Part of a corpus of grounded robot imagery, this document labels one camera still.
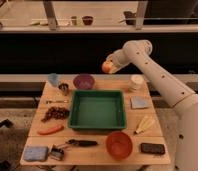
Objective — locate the small metal cup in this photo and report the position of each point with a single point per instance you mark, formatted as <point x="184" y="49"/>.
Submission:
<point x="64" y="87"/>

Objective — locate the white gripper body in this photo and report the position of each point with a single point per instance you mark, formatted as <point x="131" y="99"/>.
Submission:
<point x="118" y="59"/>

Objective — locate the green plastic tray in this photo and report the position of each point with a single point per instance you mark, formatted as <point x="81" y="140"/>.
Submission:
<point x="97" y="110"/>

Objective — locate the metal fork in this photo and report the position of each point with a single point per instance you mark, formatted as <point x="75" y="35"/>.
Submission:
<point x="58" y="101"/>

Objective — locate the black sponge block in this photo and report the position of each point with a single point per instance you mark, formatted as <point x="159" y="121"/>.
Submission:
<point x="150" y="148"/>

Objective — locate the blue plastic cup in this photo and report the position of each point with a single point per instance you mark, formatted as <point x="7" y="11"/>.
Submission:
<point x="53" y="79"/>

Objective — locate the blue sponge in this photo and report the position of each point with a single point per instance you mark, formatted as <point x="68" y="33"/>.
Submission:
<point x="35" y="153"/>

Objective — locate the dark red background bowl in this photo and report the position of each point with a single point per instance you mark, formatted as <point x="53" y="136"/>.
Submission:
<point x="87" y="20"/>

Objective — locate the bunch of dark grapes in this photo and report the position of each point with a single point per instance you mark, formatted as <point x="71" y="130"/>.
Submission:
<point x="55" y="113"/>

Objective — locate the orange carrot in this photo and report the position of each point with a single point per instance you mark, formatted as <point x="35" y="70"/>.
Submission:
<point x="51" y="130"/>

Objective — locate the orange apple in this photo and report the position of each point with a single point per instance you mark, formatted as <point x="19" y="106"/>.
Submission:
<point x="106" y="66"/>

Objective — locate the black handled peeler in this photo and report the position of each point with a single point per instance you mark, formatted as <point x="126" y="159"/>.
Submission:
<point x="78" y="143"/>

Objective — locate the background small cup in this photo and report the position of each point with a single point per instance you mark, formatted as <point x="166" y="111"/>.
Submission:
<point x="74" y="20"/>

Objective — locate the translucent gripper fingers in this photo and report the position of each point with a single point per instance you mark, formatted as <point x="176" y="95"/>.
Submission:
<point x="115" y="65"/>

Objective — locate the wooden table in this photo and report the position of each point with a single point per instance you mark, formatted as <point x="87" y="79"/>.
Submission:
<point x="98" y="155"/>

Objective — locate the orange bowl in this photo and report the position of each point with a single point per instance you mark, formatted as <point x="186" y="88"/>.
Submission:
<point x="119" y="145"/>

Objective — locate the blue cloth square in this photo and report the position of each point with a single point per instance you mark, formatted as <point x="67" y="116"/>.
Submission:
<point x="138" y="103"/>

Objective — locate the small metal box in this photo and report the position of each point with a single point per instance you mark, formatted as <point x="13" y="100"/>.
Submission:
<point x="56" y="153"/>

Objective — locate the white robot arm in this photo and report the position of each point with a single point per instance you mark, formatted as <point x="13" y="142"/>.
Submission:
<point x="178" y="95"/>

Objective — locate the purple bowl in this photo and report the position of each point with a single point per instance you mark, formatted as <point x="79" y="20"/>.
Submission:
<point x="84" y="81"/>

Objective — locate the dark background pot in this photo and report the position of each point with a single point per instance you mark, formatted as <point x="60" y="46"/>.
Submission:
<point x="129" y="17"/>

